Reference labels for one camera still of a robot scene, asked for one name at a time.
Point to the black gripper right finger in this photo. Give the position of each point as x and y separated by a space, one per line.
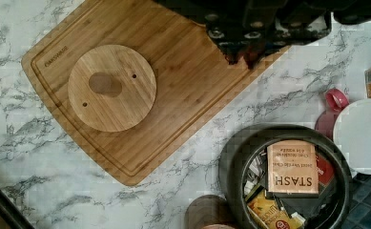
280 23

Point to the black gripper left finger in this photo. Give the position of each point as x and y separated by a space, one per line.
223 22

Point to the round wooden lid with knob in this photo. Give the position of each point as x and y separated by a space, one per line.
112 88

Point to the black round tea container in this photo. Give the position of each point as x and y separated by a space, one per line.
245 145

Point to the Stash tea bag packet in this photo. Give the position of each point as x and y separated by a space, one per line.
292 168

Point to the red tea bag packet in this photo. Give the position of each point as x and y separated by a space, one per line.
325 170

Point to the yellow tea bag packet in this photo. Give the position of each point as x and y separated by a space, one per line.
268 216

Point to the bamboo cutting board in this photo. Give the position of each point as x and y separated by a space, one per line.
193 80

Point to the pink mug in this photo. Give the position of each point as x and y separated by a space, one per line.
336 102

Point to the white round plate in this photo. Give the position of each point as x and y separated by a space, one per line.
352 134

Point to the dark wooden cylinder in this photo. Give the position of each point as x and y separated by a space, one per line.
209 212

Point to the dark blue tiled mat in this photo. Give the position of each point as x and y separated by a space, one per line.
359 216

